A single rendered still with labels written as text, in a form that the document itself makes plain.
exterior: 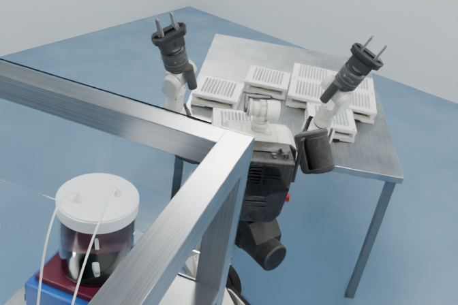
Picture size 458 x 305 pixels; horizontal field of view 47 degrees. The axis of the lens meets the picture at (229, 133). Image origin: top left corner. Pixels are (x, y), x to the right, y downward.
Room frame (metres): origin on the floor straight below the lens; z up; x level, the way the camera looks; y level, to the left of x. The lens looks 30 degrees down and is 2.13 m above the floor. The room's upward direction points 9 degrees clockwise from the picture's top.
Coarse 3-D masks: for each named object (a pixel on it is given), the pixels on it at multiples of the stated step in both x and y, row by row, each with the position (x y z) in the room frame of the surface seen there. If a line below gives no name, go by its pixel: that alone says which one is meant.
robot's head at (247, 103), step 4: (248, 96) 1.65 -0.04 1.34; (252, 96) 1.65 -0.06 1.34; (256, 96) 1.65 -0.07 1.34; (260, 96) 1.65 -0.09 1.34; (264, 96) 1.66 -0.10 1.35; (268, 96) 1.66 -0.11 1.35; (244, 100) 1.66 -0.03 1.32; (248, 100) 1.65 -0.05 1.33; (244, 104) 1.65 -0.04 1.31; (248, 104) 1.62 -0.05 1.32; (244, 108) 1.64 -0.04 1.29; (248, 108) 1.62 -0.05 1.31; (248, 112) 1.62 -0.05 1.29; (248, 116) 1.62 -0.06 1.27
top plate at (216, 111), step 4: (216, 108) 2.36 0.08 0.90; (220, 108) 2.37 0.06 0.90; (216, 112) 2.32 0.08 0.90; (220, 112) 2.33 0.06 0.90; (244, 112) 2.37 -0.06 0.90; (216, 116) 2.28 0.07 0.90; (220, 116) 2.28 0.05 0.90; (216, 120) 2.24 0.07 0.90; (220, 120) 2.25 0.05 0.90; (220, 124) 2.21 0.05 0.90
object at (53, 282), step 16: (48, 272) 0.74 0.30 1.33; (32, 288) 0.71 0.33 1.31; (48, 288) 0.72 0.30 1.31; (64, 288) 0.71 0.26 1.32; (80, 288) 0.72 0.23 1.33; (96, 288) 0.72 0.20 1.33; (32, 304) 0.71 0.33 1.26; (48, 304) 0.70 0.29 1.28; (64, 304) 0.69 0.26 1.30; (80, 304) 0.69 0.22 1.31
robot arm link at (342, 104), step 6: (342, 96) 1.77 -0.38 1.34; (348, 96) 1.78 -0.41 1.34; (330, 102) 1.86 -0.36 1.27; (336, 102) 1.77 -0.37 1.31; (342, 102) 1.76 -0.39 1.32; (348, 102) 1.79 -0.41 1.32; (324, 108) 1.84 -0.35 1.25; (330, 108) 1.82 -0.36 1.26; (336, 108) 1.78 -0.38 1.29; (342, 108) 1.79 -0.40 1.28; (336, 114) 1.80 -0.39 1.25
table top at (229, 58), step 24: (216, 48) 3.36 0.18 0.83; (240, 48) 3.43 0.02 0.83; (264, 48) 3.51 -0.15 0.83; (288, 48) 3.58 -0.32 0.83; (216, 72) 2.97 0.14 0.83; (240, 72) 3.03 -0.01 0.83; (288, 72) 3.15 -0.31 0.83; (288, 120) 2.51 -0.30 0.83; (384, 120) 2.70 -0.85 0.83; (336, 144) 2.33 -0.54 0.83; (360, 144) 2.37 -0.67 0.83; (384, 144) 2.41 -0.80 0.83; (336, 168) 2.13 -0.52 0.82; (360, 168) 2.14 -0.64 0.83; (384, 168) 2.17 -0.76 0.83
